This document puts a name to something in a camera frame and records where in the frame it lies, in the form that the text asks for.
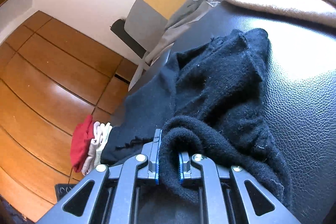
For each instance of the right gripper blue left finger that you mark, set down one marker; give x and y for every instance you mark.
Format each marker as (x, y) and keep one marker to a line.
(153, 164)

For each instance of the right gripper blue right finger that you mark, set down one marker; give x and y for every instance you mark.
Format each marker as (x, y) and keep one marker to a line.
(184, 167)

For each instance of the black knit sweater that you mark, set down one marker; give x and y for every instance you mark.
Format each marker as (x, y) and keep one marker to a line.
(206, 100)

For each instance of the red folded garment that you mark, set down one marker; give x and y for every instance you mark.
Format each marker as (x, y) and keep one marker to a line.
(81, 139)

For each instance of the pink white folded garments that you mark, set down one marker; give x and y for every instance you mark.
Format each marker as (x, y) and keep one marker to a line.
(101, 133)

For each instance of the grey garment on sofa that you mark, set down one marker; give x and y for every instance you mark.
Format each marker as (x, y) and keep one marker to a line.
(181, 21)

